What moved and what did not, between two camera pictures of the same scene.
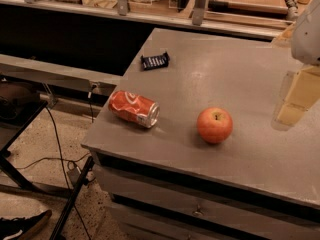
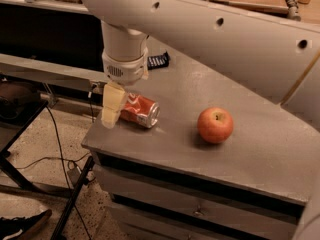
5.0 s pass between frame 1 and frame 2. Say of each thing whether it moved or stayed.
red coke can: stayed
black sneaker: stayed
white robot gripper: moved
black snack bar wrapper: stayed
